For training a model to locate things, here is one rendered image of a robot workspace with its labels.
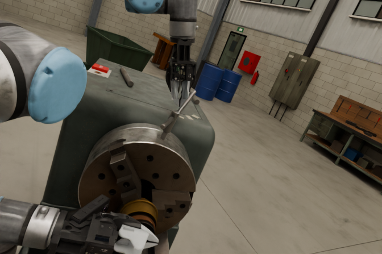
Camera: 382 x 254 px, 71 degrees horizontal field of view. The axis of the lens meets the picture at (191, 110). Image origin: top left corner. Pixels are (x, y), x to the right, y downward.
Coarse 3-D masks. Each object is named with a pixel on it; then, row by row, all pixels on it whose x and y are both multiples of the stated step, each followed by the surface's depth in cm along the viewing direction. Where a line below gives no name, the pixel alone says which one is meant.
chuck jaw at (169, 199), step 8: (152, 184) 76; (152, 192) 72; (160, 192) 72; (168, 192) 73; (176, 192) 74; (184, 192) 75; (192, 192) 76; (152, 200) 69; (160, 200) 69; (168, 200) 70; (176, 200) 71; (184, 200) 71; (160, 208) 66; (168, 208) 69; (176, 208) 72; (184, 208) 72; (160, 216) 67; (168, 216) 70
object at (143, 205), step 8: (136, 200) 63; (144, 200) 64; (128, 208) 62; (136, 208) 62; (144, 208) 62; (152, 208) 64; (136, 216) 60; (144, 216) 60; (152, 216) 62; (144, 224) 59; (152, 224) 60; (152, 232) 60
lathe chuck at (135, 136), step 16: (128, 128) 75; (144, 128) 76; (112, 144) 70; (128, 144) 67; (144, 144) 68; (160, 144) 69; (176, 144) 76; (96, 160) 67; (144, 160) 70; (160, 160) 70; (176, 160) 71; (96, 176) 69; (112, 176) 70; (144, 176) 71; (160, 176) 72; (176, 176) 74; (192, 176) 74; (80, 192) 70; (96, 192) 71; (112, 192) 72; (144, 192) 81; (112, 208) 73; (160, 224) 78
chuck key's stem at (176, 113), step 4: (172, 112) 71; (176, 112) 71; (172, 116) 71; (176, 116) 71; (172, 124) 71; (164, 128) 72; (168, 128) 71; (164, 132) 72; (168, 132) 72; (160, 136) 73; (164, 136) 72
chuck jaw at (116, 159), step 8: (120, 144) 69; (112, 152) 68; (120, 152) 68; (112, 160) 65; (120, 160) 64; (128, 160) 67; (112, 168) 64; (120, 168) 65; (128, 168) 65; (120, 176) 66; (128, 176) 65; (136, 176) 69; (120, 184) 64; (128, 184) 65; (136, 184) 66; (128, 192) 64; (136, 192) 64; (128, 200) 64
